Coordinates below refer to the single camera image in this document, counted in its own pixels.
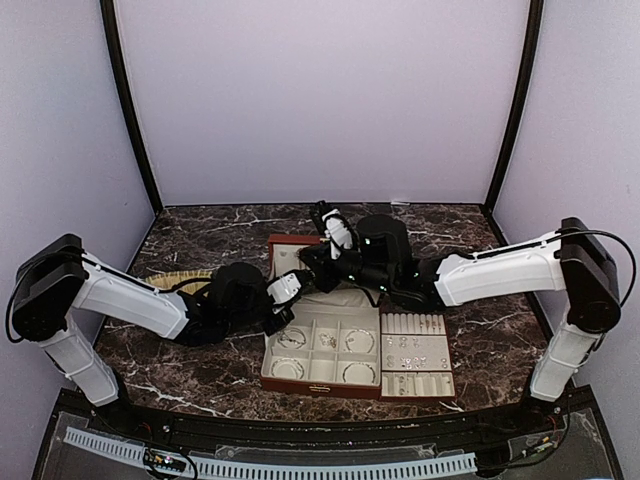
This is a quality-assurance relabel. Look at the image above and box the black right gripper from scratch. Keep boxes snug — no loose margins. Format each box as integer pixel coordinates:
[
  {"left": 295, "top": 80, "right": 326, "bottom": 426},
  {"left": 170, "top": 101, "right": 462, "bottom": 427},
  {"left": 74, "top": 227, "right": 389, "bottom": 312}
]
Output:
[{"left": 299, "top": 239, "right": 396, "bottom": 295}]

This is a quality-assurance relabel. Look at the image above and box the red wooden jewelry box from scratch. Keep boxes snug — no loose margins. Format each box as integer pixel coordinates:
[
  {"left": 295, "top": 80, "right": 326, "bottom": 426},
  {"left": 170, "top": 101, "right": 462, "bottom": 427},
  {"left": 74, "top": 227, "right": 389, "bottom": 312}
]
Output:
[{"left": 259, "top": 234, "right": 384, "bottom": 401}]

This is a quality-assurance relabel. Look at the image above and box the brown jewelry display tray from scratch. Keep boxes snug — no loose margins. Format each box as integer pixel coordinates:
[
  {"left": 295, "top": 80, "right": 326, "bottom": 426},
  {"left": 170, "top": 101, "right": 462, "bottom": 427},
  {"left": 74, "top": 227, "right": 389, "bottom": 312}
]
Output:
[{"left": 380, "top": 313, "right": 456, "bottom": 401}]

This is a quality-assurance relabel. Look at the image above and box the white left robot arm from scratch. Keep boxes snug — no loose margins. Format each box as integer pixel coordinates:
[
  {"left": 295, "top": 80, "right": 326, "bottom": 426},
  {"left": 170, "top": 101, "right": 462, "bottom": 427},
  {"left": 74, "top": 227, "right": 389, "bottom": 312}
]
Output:
[{"left": 5, "top": 234, "right": 307, "bottom": 436}]

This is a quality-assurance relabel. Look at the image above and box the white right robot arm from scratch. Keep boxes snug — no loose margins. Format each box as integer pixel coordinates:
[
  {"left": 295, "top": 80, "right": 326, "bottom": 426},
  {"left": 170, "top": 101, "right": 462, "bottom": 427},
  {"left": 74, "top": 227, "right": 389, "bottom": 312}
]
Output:
[{"left": 299, "top": 214, "right": 630, "bottom": 434}]

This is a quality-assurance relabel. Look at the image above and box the woven bamboo tray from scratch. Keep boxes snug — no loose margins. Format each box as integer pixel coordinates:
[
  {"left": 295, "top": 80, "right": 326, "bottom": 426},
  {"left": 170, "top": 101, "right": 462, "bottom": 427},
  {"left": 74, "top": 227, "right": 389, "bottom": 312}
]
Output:
[{"left": 144, "top": 270, "right": 212, "bottom": 295}]

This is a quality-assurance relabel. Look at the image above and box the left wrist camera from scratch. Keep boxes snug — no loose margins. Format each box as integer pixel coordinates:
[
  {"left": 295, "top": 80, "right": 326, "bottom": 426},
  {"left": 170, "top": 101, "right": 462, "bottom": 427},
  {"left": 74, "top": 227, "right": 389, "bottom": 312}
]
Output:
[{"left": 212, "top": 262, "right": 314, "bottom": 316}]

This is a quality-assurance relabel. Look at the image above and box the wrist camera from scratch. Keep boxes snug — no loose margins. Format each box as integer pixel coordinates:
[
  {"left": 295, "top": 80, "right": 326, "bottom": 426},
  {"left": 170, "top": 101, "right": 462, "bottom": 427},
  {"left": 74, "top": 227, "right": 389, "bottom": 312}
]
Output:
[
  {"left": 312, "top": 199, "right": 414, "bottom": 281},
  {"left": 212, "top": 262, "right": 314, "bottom": 316}
]

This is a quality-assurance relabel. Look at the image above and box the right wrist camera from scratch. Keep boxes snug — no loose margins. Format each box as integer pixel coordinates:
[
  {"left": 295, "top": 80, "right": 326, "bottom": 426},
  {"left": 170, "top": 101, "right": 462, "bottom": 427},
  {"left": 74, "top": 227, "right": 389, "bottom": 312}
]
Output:
[{"left": 312, "top": 199, "right": 414, "bottom": 281}]

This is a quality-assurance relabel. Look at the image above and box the white slotted cable duct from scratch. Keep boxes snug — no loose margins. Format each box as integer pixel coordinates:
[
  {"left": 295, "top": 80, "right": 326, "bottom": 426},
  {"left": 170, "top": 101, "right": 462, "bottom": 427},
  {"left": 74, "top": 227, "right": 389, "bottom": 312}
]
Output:
[{"left": 63, "top": 427, "right": 477, "bottom": 479}]

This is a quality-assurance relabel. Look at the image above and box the black right frame post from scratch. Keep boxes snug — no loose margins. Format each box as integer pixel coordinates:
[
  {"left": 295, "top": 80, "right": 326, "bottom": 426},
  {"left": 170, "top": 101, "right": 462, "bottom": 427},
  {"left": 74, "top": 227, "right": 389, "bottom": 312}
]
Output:
[{"left": 483, "top": 0, "right": 544, "bottom": 216}]

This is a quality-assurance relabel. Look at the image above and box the black frame post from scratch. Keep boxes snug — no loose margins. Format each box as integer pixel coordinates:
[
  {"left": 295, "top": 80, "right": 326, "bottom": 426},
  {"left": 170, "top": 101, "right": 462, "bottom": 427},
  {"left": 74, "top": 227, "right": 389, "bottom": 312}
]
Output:
[
  {"left": 483, "top": 0, "right": 544, "bottom": 216},
  {"left": 99, "top": 0, "right": 164, "bottom": 216}
]

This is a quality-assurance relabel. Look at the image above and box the black left frame post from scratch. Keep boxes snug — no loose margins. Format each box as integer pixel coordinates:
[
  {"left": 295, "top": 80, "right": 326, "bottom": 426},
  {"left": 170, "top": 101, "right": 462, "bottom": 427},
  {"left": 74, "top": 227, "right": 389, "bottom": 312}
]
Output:
[{"left": 99, "top": 0, "right": 164, "bottom": 216}]

